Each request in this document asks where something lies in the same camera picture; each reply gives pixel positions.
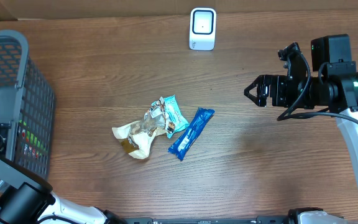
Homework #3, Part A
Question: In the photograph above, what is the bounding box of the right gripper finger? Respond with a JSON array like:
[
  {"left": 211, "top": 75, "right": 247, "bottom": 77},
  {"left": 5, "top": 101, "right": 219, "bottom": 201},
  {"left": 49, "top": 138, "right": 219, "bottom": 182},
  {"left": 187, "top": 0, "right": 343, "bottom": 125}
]
[
  {"left": 244, "top": 75, "right": 267, "bottom": 92},
  {"left": 244, "top": 90, "right": 269, "bottom": 107}
]

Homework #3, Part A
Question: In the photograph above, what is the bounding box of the teal snack packet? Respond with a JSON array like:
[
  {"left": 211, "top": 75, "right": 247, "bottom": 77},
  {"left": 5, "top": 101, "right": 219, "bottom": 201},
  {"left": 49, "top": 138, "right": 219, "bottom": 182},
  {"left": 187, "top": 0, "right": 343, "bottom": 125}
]
[{"left": 164, "top": 95, "right": 190, "bottom": 139}]

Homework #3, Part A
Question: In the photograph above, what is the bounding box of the blue snack bar wrapper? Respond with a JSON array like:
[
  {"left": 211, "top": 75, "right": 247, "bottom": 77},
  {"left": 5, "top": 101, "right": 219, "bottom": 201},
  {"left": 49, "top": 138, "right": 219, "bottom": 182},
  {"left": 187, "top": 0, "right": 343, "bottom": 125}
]
[{"left": 168, "top": 108, "right": 215, "bottom": 161}]

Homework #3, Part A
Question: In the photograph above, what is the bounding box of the beige snack bag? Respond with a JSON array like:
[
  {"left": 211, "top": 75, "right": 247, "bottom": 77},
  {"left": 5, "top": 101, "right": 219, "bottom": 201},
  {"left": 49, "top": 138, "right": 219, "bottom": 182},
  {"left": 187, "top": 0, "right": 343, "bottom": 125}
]
[{"left": 112, "top": 97, "right": 176, "bottom": 159}]

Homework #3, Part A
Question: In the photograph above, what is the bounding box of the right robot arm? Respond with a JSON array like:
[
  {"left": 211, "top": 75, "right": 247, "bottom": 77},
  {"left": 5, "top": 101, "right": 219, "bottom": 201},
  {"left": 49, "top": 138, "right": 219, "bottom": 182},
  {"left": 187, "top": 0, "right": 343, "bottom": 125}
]
[{"left": 244, "top": 34, "right": 358, "bottom": 188}]

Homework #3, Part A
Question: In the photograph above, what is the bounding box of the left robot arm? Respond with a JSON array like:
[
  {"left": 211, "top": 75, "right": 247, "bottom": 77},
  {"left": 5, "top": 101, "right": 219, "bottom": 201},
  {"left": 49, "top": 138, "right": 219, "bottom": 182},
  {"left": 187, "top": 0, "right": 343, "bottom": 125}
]
[{"left": 0, "top": 137, "right": 126, "bottom": 223}]

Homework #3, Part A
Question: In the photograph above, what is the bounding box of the white barcode scanner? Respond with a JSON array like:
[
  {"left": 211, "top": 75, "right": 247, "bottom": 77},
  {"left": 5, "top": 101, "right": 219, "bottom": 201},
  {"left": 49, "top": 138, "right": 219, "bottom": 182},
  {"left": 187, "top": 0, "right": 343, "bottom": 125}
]
[{"left": 189, "top": 7, "right": 217, "bottom": 51}]

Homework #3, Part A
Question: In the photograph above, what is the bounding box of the green packet in basket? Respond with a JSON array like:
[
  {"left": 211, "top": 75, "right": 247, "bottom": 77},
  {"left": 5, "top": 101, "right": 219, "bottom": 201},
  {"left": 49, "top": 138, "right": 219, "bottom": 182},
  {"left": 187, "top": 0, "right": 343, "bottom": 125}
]
[{"left": 18, "top": 120, "right": 48, "bottom": 154}]

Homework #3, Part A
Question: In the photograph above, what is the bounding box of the grey plastic mesh basket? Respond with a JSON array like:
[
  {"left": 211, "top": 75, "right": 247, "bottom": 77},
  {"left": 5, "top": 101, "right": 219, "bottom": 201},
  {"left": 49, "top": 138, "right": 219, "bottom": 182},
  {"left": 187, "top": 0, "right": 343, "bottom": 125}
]
[{"left": 0, "top": 30, "right": 56, "bottom": 179}]

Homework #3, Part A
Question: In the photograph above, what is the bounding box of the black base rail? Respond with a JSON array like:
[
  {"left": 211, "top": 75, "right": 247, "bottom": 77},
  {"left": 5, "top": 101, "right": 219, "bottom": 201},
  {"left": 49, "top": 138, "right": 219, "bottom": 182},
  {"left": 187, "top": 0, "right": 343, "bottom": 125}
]
[{"left": 124, "top": 215, "right": 297, "bottom": 224}]

